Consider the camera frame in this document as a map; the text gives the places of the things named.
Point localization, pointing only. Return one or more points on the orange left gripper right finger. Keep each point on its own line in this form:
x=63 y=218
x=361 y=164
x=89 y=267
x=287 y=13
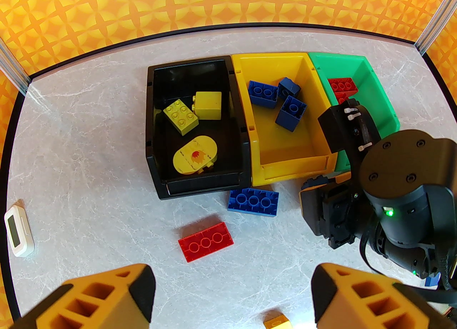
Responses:
x=357 y=302

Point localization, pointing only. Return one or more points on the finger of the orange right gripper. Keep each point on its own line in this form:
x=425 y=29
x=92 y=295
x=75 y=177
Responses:
x=301 y=201
x=342 y=177

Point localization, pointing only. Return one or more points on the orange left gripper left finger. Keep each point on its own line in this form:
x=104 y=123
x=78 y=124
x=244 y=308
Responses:
x=89 y=302

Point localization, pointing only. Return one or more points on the blue lego brick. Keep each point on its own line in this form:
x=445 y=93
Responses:
x=433 y=280
x=253 y=202
x=291 y=113
x=289 y=87
x=262 y=94

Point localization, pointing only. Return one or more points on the red lego brick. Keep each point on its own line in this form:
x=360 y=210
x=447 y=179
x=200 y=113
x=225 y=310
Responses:
x=342 y=85
x=205 y=242
x=341 y=98

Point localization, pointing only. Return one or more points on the yellow lego brick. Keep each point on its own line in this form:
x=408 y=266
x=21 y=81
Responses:
x=277 y=322
x=180 y=117
x=209 y=106

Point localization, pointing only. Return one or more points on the yellow oval lego piece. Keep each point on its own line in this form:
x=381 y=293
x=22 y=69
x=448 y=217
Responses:
x=189 y=158

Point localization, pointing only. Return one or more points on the yellow plastic storage bin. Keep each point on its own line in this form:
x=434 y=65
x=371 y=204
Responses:
x=285 y=149

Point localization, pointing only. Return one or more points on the green plastic storage bin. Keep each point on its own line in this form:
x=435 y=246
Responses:
x=375 y=85

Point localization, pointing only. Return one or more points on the white digital timer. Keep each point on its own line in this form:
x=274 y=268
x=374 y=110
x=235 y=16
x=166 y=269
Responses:
x=19 y=231

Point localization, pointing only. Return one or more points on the black plastic storage bin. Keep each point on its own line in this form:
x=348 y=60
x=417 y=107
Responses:
x=160 y=135

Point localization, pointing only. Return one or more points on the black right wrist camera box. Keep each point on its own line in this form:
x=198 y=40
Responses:
x=342 y=131

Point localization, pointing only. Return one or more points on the aluminium frame post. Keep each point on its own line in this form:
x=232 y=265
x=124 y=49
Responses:
x=12 y=67
x=435 y=24

